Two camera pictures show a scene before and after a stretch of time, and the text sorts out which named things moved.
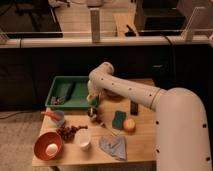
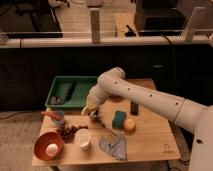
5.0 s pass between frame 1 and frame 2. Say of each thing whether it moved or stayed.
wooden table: stayed
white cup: stayed
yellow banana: moved
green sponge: stayed
